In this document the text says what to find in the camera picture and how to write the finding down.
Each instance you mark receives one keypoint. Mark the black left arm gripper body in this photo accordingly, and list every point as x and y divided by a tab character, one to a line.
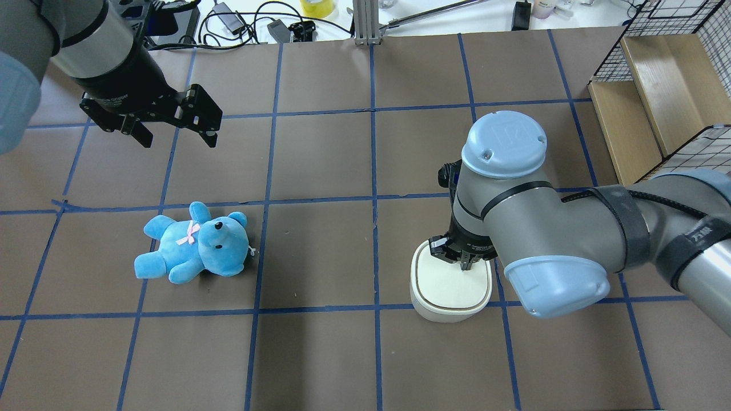
127	80

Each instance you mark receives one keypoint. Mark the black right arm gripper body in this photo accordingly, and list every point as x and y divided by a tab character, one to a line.
472	242

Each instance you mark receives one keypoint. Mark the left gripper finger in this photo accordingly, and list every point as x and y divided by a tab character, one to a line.
133	127
209	135

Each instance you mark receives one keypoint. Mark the white trash can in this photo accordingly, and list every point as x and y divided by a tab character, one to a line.
442	292

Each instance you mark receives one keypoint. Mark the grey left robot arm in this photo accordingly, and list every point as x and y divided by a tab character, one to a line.
97	49

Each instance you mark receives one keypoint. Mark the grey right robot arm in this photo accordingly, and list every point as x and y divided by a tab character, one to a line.
557	252

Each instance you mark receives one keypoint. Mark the blue teddy bear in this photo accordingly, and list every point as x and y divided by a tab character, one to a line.
186	248

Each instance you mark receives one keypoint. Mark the grey power brick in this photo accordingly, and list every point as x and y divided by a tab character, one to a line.
279	31

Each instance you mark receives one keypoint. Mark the yellow tape roll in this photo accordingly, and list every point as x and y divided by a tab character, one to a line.
318	9

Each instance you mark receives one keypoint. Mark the metal rod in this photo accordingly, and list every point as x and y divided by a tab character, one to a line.
422	15

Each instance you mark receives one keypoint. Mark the black power adapter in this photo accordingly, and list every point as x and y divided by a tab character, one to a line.
521	16

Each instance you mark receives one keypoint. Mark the wooden shelf unit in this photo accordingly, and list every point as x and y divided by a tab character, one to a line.
670	114

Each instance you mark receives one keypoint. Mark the aluminium frame post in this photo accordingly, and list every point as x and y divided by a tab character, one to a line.
366	22

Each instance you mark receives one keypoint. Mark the black wire grid panel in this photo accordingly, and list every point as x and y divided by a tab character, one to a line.
709	20

